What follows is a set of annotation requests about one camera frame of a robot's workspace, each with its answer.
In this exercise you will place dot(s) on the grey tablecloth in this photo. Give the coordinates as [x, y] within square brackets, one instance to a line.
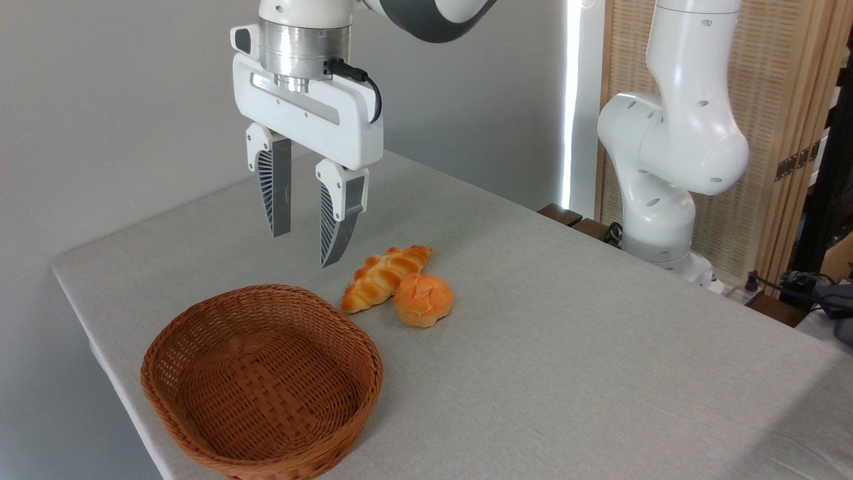
[566, 366]

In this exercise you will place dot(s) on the braided bread loaf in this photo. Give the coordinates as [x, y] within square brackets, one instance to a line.
[376, 276]

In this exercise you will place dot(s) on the black vertical stand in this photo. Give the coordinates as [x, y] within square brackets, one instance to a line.
[826, 200]

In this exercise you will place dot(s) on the round orange bread bun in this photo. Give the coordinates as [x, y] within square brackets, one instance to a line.
[423, 300]

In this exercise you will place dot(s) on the wooden woven folding screen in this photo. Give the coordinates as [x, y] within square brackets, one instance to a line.
[773, 80]

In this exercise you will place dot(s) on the brown wicker basket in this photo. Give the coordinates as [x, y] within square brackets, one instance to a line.
[266, 393]

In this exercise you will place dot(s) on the dark metal screen hinge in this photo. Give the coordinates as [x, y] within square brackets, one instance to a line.
[796, 162]

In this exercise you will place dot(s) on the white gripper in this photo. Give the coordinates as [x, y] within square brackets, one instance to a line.
[313, 123]

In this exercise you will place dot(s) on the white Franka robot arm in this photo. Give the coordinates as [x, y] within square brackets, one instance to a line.
[686, 133]

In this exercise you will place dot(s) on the dark brown wooden block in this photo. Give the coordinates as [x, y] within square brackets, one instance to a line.
[592, 230]
[776, 310]

